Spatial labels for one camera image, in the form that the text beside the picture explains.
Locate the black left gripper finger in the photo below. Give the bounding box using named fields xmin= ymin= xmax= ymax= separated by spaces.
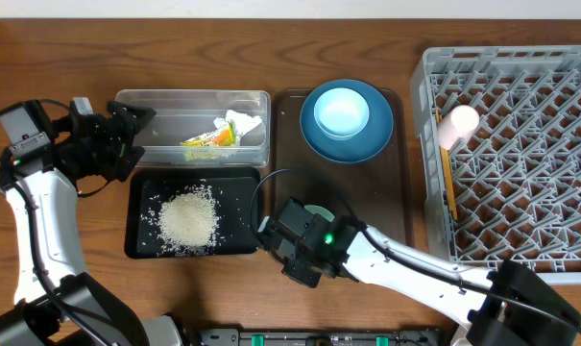
xmin=107 ymin=101 xmax=157 ymax=136
xmin=105 ymin=146 xmax=145 ymax=182

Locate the mint green bowl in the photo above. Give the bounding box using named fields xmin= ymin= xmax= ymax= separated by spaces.
xmin=304 ymin=205 xmax=335 ymax=222

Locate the yellow snack wrapper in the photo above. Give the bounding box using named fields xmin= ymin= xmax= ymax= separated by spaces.
xmin=181 ymin=119 xmax=235 ymax=147

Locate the white napkin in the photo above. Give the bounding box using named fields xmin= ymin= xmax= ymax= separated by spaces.
xmin=213 ymin=110 xmax=262 ymax=146

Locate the dark blue plate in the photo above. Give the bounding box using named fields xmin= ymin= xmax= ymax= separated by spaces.
xmin=300 ymin=79 xmax=394 ymax=164

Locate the light blue small bowl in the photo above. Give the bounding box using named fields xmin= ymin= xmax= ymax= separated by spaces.
xmin=314 ymin=87 xmax=370 ymax=140

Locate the wooden chopstick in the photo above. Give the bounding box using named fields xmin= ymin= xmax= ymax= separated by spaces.
xmin=435 ymin=110 xmax=458 ymax=220

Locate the pink plastic cup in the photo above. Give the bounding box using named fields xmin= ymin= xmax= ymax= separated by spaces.
xmin=437 ymin=105 xmax=480 ymax=150

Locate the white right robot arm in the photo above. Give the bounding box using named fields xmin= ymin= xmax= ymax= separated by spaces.
xmin=247 ymin=188 xmax=581 ymax=345

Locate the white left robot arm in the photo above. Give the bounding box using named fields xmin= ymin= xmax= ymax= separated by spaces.
xmin=0 ymin=97 xmax=189 ymax=345

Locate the grey dishwasher rack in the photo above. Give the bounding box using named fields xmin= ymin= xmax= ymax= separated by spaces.
xmin=410 ymin=45 xmax=581 ymax=284

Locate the black plastic tray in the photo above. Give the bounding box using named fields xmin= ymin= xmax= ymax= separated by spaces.
xmin=125 ymin=167 xmax=261 ymax=259

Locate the clear plastic bin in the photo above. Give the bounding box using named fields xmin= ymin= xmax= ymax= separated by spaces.
xmin=115 ymin=89 xmax=271 ymax=167

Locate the brown serving tray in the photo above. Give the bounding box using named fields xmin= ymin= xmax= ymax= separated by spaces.
xmin=270 ymin=88 xmax=414 ymax=246

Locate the pile of white rice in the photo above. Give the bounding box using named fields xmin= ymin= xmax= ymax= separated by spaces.
xmin=140 ymin=184 xmax=221 ymax=257

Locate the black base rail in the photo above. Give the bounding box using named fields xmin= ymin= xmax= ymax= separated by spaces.
xmin=196 ymin=329 xmax=446 ymax=346

